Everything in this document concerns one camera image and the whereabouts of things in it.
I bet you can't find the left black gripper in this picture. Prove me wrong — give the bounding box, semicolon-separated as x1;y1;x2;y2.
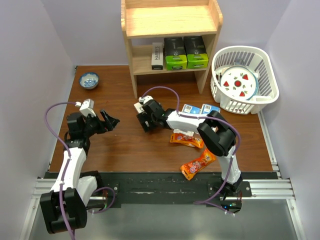
82;109;119;138

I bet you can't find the orange razor bag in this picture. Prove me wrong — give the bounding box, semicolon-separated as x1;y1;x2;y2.
180;148;217;181
169;133;204;149

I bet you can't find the white Harry's razor box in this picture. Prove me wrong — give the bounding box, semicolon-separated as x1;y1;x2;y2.
151;42;164;70

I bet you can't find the black green razor box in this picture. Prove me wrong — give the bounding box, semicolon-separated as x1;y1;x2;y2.
183;35;209;69
164;37;188;71

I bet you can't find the silver Harry's razor box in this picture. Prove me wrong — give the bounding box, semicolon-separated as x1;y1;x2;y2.
133;102;144;114

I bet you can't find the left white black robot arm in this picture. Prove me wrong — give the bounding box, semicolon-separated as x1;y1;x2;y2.
40;109;120;239

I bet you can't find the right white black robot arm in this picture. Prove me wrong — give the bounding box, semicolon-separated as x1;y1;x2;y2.
133;98;243;197

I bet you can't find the wooden two-tier shelf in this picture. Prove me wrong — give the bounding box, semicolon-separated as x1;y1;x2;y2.
121;0;223;97

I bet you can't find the blue white ceramic bowl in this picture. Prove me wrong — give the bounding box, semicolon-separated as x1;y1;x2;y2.
78;72;100;90

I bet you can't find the left blue razor blister pack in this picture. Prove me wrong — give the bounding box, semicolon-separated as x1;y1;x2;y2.
173;103;202;136

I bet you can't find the blue razor blister pack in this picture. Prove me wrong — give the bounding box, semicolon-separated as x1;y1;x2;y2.
173;103;202;136
200;103;221;115

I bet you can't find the right blue razor blister pack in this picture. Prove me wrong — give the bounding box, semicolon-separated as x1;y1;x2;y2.
200;103;221;115

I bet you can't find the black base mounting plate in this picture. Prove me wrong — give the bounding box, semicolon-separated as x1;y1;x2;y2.
97;172;277;212

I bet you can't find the white watermelon pattern plate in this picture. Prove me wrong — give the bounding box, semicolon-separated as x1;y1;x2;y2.
220;65;259;101

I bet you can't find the white plastic laundry basket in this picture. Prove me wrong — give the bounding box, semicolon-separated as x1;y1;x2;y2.
210;45;279;115

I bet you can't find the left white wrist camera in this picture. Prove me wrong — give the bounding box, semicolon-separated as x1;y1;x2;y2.
75;98;96;117

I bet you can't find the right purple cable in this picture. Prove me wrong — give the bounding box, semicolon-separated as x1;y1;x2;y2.
141;86;242;210

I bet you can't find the purple cable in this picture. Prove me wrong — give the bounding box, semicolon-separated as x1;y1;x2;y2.
44;101;116;240
141;86;242;210

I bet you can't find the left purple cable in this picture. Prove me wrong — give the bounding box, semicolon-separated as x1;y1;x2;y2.
44;101;116;240

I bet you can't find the aluminium rail frame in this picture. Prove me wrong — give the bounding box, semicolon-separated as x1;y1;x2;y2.
19;111;307;240

